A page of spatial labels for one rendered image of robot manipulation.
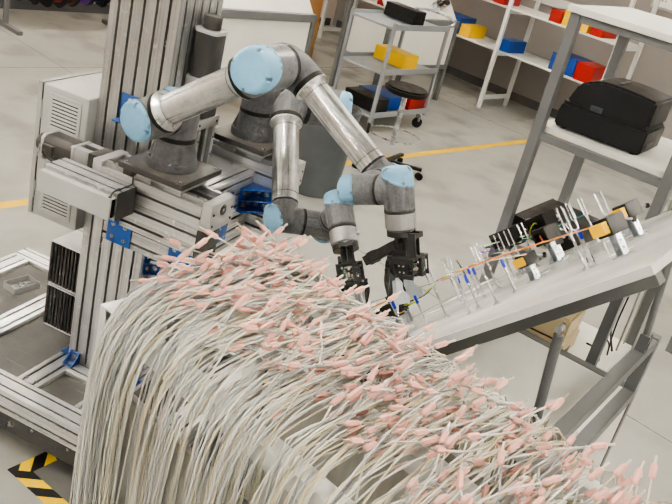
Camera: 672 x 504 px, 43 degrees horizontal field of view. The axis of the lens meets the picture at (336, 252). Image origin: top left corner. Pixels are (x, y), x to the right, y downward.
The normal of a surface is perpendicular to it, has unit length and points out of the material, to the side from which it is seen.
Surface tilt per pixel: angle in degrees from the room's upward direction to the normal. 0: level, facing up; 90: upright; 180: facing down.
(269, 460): 90
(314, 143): 94
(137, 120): 95
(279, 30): 90
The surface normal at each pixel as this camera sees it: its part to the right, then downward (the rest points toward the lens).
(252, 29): 0.70, 0.44
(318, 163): 0.04, 0.49
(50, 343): 0.23, -0.88
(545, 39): -0.68, 0.16
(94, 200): -0.40, 0.30
